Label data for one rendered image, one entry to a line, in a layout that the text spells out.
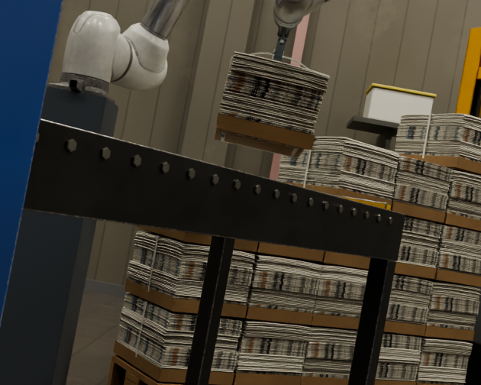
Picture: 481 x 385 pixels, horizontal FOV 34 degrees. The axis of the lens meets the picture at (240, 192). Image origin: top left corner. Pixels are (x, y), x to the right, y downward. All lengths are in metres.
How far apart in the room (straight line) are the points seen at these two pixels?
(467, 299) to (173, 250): 1.37
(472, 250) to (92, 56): 1.78
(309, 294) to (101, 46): 1.13
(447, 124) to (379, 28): 2.38
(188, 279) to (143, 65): 0.72
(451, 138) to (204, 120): 2.41
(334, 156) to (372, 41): 2.78
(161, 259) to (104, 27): 0.78
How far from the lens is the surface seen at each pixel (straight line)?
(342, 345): 3.00
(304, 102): 2.28
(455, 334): 3.40
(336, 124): 5.50
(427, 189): 3.18
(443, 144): 3.35
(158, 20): 2.65
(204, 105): 5.37
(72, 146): 1.08
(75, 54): 2.52
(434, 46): 5.69
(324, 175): 2.93
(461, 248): 3.35
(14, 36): 0.76
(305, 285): 2.84
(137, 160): 1.17
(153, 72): 2.68
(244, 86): 2.27
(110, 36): 2.54
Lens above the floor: 0.73
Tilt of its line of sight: 1 degrees up
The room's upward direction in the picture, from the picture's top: 11 degrees clockwise
